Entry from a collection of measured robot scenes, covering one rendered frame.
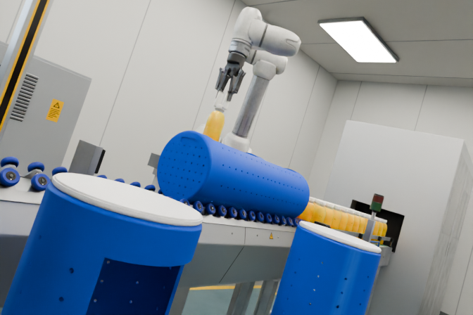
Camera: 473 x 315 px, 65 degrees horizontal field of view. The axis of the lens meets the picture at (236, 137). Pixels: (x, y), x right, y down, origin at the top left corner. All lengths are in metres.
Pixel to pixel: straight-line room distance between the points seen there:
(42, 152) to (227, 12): 3.33
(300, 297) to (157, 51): 3.74
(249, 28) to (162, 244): 1.14
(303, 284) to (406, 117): 5.64
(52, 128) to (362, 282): 2.18
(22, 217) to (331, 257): 0.85
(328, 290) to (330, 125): 6.13
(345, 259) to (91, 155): 0.82
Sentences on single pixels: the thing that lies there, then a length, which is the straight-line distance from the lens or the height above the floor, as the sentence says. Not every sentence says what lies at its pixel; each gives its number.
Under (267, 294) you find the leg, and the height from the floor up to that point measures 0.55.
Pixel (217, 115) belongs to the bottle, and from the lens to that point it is 1.51.
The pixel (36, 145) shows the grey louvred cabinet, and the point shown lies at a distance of 2.77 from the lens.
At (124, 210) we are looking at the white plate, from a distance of 0.58.
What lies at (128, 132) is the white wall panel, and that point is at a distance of 4.45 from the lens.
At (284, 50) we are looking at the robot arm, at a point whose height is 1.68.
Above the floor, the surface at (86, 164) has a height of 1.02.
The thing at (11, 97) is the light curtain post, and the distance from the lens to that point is 1.41.
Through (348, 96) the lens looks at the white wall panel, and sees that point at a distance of 7.27.
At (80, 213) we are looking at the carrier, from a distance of 0.60.
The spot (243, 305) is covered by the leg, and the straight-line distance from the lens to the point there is 2.27.
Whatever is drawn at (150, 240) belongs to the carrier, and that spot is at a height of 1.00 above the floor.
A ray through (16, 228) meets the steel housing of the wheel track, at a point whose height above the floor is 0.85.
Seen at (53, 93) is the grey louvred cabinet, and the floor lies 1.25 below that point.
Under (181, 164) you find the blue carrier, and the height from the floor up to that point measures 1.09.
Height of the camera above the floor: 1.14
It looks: 5 degrees up
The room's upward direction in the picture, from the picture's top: 18 degrees clockwise
